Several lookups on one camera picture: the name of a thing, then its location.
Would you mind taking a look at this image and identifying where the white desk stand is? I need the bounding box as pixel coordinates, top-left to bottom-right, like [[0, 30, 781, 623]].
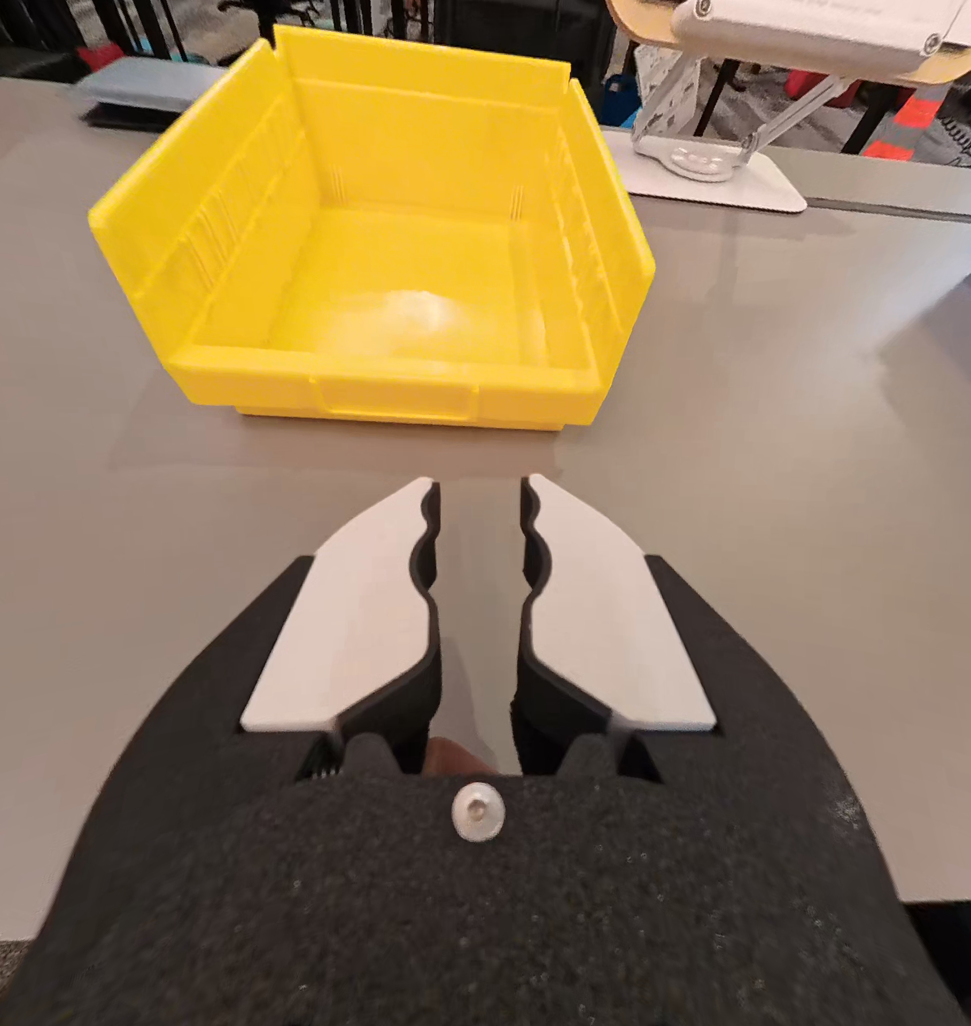
[[605, 0, 947, 214]]

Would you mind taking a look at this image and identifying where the black office chair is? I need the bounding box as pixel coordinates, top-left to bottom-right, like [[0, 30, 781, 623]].
[[433, 0, 618, 81]]

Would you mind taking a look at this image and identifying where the teal bag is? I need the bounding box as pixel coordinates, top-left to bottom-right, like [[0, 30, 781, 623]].
[[600, 76, 642, 129]]

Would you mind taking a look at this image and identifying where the grey desk hatch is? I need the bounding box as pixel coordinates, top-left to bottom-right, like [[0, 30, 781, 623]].
[[75, 56, 230, 131]]

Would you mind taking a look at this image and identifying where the white printed sheet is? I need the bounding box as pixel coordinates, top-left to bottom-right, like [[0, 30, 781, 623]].
[[633, 44, 704, 133]]

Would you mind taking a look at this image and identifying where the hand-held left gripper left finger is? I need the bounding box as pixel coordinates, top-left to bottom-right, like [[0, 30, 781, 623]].
[[240, 477, 445, 776]]

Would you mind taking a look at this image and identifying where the yellow plastic bin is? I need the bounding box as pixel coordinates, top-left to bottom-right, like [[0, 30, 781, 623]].
[[88, 24, 656, 432]]

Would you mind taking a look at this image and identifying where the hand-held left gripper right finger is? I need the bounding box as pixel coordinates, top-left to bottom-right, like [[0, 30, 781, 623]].
[[513, 473, 717, 776]]

